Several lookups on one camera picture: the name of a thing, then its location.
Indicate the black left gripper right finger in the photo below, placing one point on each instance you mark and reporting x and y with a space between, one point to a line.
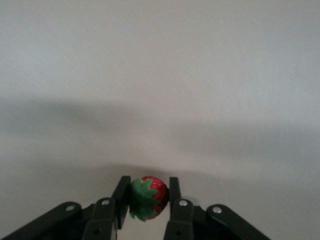
181 222

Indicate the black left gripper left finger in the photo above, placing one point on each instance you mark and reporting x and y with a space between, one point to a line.
102 220

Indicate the red strawberry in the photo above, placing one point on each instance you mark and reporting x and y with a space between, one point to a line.
150 197

